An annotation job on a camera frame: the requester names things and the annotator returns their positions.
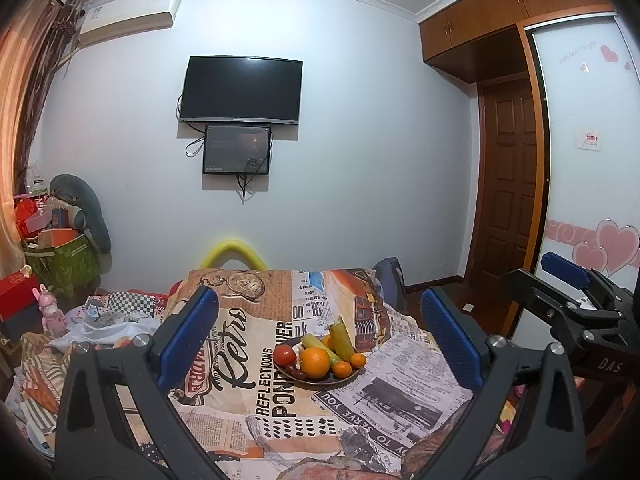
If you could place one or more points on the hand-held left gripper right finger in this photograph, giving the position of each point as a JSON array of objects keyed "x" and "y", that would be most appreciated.
[{"x": 450, "y": 340}]

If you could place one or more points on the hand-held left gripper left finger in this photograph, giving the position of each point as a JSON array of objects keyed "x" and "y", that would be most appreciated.
[{"x": 187, "y": 332}]

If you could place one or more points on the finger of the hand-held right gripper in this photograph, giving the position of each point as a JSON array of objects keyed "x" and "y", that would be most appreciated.
[
  {"x": 565, "y": 267},
  {"x": 540, "y": 295}
]

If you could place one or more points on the small tangerine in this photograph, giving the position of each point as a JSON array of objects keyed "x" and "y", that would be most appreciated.
[
  {"x": 358, "y": 360},
  {"x": 342, "y": 370}
]

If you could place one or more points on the dark red grape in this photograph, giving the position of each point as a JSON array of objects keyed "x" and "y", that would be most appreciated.
[
  {"x": 301, "y": 375},
  {"x": 290, "y": 369}
]

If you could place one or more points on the yellow-green corn cob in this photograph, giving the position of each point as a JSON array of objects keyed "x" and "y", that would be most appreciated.
[{"x": 341, "y": 342}]

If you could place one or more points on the yellow corn cob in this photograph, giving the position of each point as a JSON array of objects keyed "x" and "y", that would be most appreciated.
[{"x": 316, "y": 341}]

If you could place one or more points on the dark brown round plate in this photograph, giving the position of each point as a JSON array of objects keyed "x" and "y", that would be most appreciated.
[{"x": 320, "y": 381}]

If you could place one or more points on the checkered cloth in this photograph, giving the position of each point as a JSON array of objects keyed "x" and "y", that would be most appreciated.
[{"x": 130, "y": 304}]

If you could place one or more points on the newspaper print tablecloth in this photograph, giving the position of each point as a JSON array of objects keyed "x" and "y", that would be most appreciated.
[{"x": 250, "y": 360}]

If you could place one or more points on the white sliding wardrobe door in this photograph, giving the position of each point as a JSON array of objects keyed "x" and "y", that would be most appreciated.
[{"x": 585, "y": 200}]

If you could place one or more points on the blue backpack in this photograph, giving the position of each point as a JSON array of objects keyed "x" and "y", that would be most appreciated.
[{"x": 390, "y": 280}]

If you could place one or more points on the white plastic bag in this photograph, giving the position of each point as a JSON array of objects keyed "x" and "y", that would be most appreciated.
[{"x": 100, "y": 334}]

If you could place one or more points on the yellow foam arch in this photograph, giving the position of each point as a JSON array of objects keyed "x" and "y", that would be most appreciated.
[{"x": 235, "y": 249}]

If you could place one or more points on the brown wooden door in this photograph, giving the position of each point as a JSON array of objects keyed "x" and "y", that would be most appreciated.
[{"x": 510, "y": 185}]

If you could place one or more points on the red tomato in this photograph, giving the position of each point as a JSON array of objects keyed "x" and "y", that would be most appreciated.
[{"x": 285, "y": 355}]

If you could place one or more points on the white wardrobe sticker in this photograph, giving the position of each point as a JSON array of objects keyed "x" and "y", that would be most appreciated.
[{"x": 589, "y": 140}]

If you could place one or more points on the large orange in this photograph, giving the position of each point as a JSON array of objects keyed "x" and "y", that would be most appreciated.
[{"x": 315, "y": 363}]

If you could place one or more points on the green storage box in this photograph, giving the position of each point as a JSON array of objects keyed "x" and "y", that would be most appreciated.
[{"x": 65, "y": 267}]

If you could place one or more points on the pink rabbit toy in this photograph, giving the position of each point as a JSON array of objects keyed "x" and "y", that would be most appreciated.
[{"x": 49, "y": 310}]

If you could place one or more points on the grey plush pillow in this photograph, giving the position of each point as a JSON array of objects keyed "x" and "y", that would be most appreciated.
[{"x": 92, "y": 215}]

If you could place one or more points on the orange cardboard box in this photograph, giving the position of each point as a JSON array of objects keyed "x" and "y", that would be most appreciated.
[{"x": 57, "y": 238}]

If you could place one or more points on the orange patterned bedding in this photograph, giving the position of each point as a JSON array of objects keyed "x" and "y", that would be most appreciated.
[{"x": 35, "y": 385}]

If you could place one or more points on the red gift box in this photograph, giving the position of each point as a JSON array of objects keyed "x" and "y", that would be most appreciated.
[{"x": 17, "y": 295}]

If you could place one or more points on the small black monitor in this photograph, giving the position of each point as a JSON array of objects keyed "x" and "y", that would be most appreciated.
[{"x": 236, "y": 150}]

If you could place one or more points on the brown orange curtain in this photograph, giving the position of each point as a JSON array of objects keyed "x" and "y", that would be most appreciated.
[{"x": 30, "y": 85}]

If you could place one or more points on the white air conditioner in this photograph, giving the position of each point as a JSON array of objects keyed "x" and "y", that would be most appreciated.
[{"x": 130, "y": 15}]

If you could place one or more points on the black wall television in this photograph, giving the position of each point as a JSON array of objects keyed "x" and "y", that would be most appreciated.
[{"x": 240, "y": 87}]

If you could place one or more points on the brown upper wall cabinets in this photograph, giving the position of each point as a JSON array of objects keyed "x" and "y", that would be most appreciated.
[{"x": 500, "y": 10}]

